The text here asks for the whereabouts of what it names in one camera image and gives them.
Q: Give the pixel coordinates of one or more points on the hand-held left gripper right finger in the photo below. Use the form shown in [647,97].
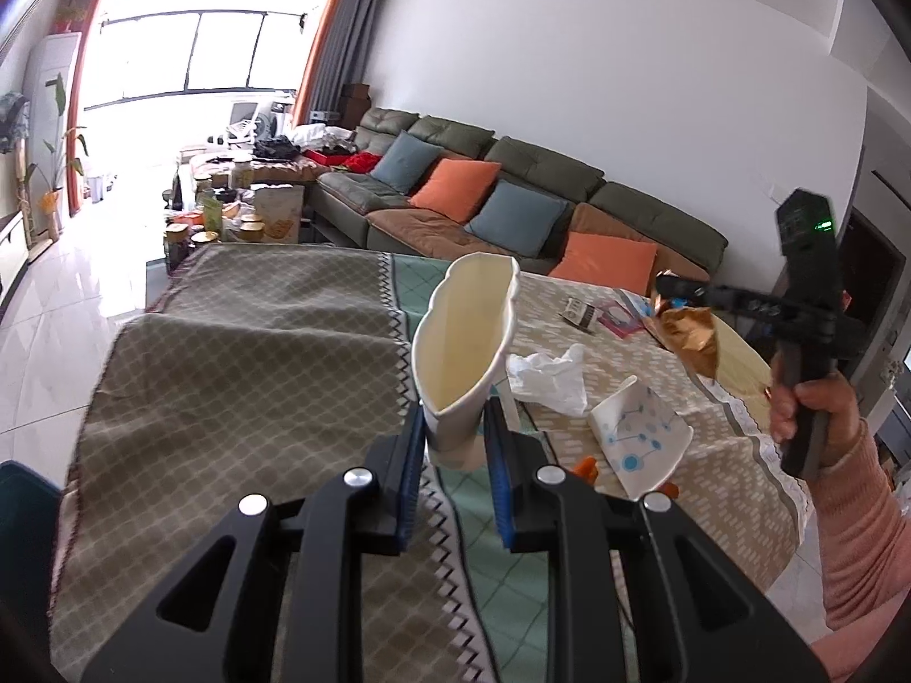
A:
[499,477]

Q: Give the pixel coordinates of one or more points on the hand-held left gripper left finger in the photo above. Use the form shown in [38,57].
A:
[411,477]

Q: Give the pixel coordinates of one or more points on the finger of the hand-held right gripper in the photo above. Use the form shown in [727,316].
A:
[683,288]

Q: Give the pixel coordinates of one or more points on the golden snack wrapper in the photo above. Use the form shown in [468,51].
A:
[690,341]

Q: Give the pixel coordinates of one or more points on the white plastic bag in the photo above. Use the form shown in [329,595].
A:
[548,377]

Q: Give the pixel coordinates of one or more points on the blue dotted paper cup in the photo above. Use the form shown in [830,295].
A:
[640,434]

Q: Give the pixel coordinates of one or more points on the cream scalloped bowl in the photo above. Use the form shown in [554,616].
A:
[462,327]

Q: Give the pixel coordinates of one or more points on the person's right forearm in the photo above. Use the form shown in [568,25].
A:
[861,533]

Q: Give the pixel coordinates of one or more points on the person's right hand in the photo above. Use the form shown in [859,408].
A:
[843,412]

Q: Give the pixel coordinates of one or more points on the blue small packet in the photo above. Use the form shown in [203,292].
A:
[642,304]

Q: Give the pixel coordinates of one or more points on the pink card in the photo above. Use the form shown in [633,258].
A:
[620,321]

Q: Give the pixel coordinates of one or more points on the orange cushion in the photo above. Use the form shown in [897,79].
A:
[455,188]
[605,263]

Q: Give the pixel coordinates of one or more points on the yellow table cover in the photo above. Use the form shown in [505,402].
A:
[740,356]

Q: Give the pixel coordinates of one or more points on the black white small packet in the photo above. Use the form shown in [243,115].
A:
[581,316]

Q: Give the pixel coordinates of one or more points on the small orange peel piece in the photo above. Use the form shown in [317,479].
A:
[667,491]

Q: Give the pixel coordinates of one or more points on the blue-grey cushion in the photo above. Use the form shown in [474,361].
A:
[406,162]
[516,217]

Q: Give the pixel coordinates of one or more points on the patterned green grey tablecloth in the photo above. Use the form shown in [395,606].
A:
[249,384]

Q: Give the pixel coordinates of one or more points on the green sofa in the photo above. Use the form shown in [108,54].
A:
[541,163]

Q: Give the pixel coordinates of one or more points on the brown sofa blanket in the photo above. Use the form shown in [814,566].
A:
[413,224]

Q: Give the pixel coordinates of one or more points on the beige paper bag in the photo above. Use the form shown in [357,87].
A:
[276,215]

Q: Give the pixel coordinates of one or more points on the cluster of lidded jars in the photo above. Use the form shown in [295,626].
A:
[249,229]

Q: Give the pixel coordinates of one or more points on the red clothes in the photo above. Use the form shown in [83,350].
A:
[364,161]

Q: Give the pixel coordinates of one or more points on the green box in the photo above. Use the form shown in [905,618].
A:
[213,219]

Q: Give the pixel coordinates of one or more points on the dark coffee table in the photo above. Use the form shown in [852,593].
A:
[160,270]

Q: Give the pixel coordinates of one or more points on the red box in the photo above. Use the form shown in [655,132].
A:
[327,156]

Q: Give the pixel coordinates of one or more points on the white clothes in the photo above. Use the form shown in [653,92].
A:
[320,135]

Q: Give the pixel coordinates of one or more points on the black clothes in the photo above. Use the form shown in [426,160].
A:
[276,148]

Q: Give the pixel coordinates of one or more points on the brown boxes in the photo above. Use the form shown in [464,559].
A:
[354,103]

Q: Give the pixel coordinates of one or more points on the white office chair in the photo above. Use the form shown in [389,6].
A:
[242,121]

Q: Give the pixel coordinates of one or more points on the grey curtain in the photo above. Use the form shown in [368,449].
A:
[356,43]

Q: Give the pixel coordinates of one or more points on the orange curtain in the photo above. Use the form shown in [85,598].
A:
[320,50]
[84,85]

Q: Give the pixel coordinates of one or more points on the white tv cabinet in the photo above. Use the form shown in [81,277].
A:
[11,256]

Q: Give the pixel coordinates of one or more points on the black framed window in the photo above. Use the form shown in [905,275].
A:
[213,50]

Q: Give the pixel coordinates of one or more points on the tall leafy plant yellow pot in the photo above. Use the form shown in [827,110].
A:
[57,156]

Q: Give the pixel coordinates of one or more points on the cloth covered standing fan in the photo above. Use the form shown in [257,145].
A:
[13,121]

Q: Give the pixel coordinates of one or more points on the white standing air conditioner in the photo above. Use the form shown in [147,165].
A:
[44,85]

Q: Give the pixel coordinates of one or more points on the small potted plant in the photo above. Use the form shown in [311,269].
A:
[70,18]

